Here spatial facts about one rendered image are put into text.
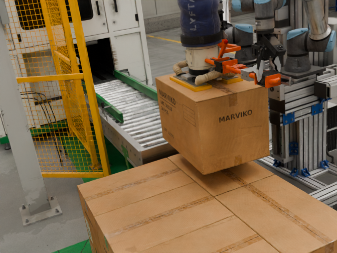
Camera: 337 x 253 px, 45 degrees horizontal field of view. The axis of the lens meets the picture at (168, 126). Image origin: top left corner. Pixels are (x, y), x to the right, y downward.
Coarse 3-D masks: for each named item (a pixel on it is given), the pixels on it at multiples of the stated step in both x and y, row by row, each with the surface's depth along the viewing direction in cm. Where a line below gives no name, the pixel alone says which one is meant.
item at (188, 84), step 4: (184, 72) 230; (172, 76) 237; (176, 76) 234; (180, 76) 233; (172, 80) 235; (176, 80) 229; (180, 80) 227; (184, 80) 224; (188, 80) 223; (192, 80) 218; (180, 84) 226; (184, 84) 220; (188, 84) 217; (192, 84) 215; (204, 84) 213; (208, 84) 213; (188, 88) 217; (192, 88) 211; (196, 88) 209; (200, 88) 210; (204, 88) 211; (208, 88) 212
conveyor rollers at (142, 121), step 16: (112, 80) 474; (112, 96) 412; (128, 96) 409; (144, 96) 398; (128, 112) 364; (144, 112) 353; (128, 128) 329; (144, 128) 318; (160, 128) 314; (144, 144) 289
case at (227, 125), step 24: (168, 96) 232; (192, 96) 203; (216, 96) 198; (240, 96) 203; (264, 96) 208; (168, 120) 242; (192, 120) 206; (216, 120) 202; (240, 120) 207; (264, 120) 213; (192, 144) 214; (216, 144) 206; (240, 144) 212; (264, 144) 217; (216, 168) 211
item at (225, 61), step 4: (216, 60) 203; (220, 60) 204; (224, 60) 204; (228, 60) 203; (232, 60) 198; (236, 60) 199; (216, 64) 201; (220, 64) 197; (224, 64) 197; (228, 64) 198; (232, 64) 199; (216, 68) 202; (220, 68) 200; (224, 68) 198; (220, 72) 199; (224, 72) 198; (228, 72) 199
